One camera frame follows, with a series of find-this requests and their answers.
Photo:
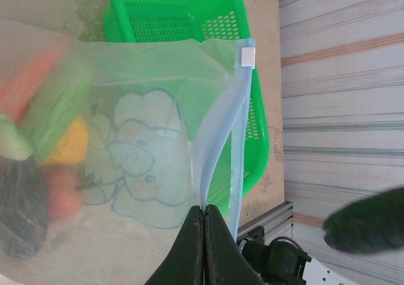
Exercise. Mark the green plastic mesh basket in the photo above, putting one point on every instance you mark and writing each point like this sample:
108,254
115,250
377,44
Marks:
176,0

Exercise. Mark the white zipper slider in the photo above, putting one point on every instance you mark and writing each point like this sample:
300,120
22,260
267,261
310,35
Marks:
248,57

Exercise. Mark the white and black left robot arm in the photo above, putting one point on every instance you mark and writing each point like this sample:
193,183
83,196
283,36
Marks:
277,261

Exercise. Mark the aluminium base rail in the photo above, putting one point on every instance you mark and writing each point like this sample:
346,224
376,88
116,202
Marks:
277,215

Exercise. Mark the yellow-orange food piece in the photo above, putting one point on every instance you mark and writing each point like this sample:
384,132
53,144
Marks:
71,139

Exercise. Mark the clear zip-top bag elephant print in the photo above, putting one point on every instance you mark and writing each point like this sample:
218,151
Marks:
142,76

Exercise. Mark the dark green cucumber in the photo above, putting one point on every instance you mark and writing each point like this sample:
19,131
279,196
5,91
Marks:
22,203
363,225

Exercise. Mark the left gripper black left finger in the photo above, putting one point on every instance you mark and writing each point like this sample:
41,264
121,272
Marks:
186,253

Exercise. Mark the light green striped vegetable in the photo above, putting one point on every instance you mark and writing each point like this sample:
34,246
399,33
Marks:
63,108

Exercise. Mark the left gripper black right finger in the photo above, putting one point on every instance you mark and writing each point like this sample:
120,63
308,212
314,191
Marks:
224,256

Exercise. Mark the red-orange round food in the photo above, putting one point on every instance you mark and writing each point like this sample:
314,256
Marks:
64,196

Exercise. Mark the orange carrot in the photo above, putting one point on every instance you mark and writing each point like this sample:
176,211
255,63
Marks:
34,73

